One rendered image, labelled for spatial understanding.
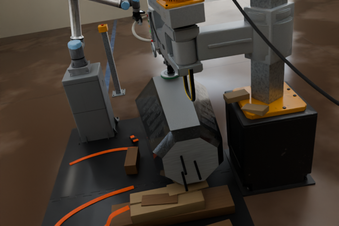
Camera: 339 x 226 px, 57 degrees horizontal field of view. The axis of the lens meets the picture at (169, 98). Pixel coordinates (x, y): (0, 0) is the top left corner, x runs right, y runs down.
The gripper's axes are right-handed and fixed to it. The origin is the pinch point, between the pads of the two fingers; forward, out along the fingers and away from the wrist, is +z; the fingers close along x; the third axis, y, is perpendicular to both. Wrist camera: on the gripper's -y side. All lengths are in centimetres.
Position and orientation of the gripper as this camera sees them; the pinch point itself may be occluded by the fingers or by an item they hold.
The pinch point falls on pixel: (139, 23)
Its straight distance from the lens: 388.0
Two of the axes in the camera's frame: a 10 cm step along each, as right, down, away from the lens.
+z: 0.3, 6.3, 7.8
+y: -6.9, 5.8, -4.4
